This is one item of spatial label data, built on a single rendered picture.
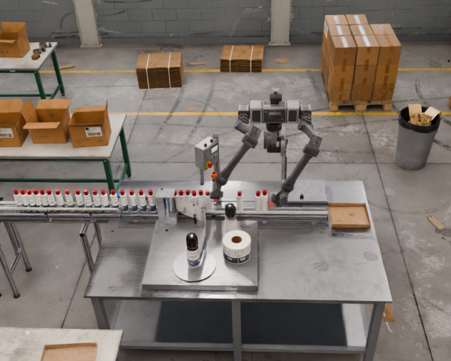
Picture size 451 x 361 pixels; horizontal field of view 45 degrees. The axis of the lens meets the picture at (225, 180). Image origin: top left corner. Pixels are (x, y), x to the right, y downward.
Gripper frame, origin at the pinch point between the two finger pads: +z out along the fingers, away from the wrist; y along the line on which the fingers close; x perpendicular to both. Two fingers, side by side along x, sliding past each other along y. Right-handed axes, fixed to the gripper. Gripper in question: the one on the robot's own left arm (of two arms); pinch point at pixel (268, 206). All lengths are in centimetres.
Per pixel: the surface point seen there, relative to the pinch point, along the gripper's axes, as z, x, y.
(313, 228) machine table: -12.7, 33.1, 14.6
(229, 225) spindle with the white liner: 12.7, -28.7, 31.4
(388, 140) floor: -25, 178, -235
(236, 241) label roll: 13, -22, 43
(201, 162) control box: 0, -66, -2
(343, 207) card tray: -30, 53, -10
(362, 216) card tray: -38, 64, 1
